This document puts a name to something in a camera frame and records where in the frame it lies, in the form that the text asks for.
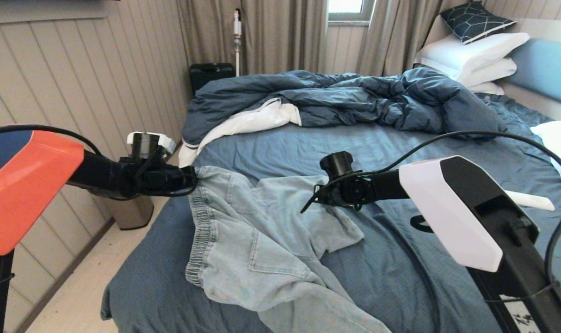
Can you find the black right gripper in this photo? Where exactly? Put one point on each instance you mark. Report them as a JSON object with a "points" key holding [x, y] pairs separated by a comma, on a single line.
{"points": [[349, 189]]}

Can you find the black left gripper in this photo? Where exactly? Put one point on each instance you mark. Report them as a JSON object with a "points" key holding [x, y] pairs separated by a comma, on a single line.
{"points": [[155, 178]]}

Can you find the light blue denim shorts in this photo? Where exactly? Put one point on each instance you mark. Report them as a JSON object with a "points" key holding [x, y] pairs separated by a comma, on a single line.
{"points": [[262, 240]]}

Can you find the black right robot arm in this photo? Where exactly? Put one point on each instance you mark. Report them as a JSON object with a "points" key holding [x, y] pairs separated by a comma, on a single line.
{"points": [[483, 222]]}

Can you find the orange and black left arm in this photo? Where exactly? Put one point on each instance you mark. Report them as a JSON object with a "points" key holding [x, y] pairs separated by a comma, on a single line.
{"points": [[30, 189]]}

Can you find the brown trash bin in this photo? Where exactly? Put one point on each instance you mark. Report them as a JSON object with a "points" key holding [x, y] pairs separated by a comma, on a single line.
{"points": [[130, 212]]}

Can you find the black hard suitcase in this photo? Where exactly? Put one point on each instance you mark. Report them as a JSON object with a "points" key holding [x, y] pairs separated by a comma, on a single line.
{"points": [[211, 76]]}

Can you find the dark blue white-lined duvet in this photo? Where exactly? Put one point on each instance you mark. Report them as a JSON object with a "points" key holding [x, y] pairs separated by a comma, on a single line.
{"points": [[354, 99]]}

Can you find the blue bed sheet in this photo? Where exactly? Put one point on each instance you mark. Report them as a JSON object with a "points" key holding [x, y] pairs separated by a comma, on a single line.
{"points": [[423, 286]]}

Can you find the white stick vacuum cleaner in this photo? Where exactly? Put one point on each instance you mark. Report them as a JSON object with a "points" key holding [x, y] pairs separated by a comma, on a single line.
{"points": [[237, 41]]}

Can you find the wide beige curtain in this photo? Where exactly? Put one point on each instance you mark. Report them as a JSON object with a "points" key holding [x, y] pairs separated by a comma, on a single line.
{"points": [[271, 37]]}

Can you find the narrow beige curtain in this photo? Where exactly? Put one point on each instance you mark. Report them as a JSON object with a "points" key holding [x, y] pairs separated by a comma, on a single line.
{"points": [[396, 37]]}

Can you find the small white pillow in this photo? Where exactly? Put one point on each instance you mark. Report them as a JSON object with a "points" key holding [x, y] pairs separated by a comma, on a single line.
{"points": [[486, 89]]}

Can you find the large white pillow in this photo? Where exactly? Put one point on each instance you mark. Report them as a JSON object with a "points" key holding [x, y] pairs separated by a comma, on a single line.
{"points": [[470, 53]]}

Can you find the flat white pillow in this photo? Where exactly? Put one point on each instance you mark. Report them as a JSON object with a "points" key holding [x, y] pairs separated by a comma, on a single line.
{"points": [[490, 71]]}

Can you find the long white remote control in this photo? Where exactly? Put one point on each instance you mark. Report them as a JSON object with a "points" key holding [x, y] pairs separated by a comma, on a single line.
{"points": [[534, 201]]}

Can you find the dark geometric patterned cushion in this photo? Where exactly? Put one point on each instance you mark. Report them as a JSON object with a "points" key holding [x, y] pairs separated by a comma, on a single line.
{"points": [[474, 21]]}

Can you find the light blue padded headboard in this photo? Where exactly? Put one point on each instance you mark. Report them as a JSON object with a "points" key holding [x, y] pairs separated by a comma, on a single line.
{"points": [[546, 69]]}

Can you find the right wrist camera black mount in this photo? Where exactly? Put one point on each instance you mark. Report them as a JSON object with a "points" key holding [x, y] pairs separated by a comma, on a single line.
{"points": [[337, 164]]}

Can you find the left wrist camera white cap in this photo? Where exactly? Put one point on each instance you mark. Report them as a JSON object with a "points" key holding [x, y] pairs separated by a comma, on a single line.
{"points": [[146, 143]]}

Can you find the window with grey frame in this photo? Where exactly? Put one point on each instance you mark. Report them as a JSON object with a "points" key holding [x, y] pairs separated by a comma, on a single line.
{"points": [[347, 9]]}

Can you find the beige bed frame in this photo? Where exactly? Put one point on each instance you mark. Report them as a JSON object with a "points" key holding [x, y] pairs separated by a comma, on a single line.
{"points": [[539, 99]]}

